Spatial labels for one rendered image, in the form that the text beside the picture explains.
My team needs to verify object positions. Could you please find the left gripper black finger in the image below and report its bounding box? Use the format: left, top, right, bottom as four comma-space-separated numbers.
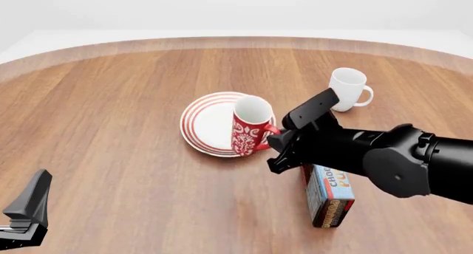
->
1, 168, 53, 229

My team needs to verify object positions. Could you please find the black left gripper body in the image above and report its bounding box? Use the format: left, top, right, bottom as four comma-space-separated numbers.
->
0, 218, 49, 251

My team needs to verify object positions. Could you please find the white plate with red rings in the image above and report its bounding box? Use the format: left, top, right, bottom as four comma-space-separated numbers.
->
180, 91, 277, 158

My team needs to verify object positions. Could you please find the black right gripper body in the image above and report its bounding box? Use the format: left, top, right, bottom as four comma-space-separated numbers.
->
291, 123, 358, 175

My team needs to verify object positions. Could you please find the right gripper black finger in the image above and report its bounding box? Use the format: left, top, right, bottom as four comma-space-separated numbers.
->
266, 151, 302, 174
266, 128, 301, 153

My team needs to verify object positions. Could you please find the white mug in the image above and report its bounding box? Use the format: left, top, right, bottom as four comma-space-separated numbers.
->
328, 67, 375, 113

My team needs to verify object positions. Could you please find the red patterned mug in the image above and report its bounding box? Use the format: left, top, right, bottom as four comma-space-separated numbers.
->
231, 95, 282, 158

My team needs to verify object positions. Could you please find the printed food box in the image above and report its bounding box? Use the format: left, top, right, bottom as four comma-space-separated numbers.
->
301, 163, 356, 229

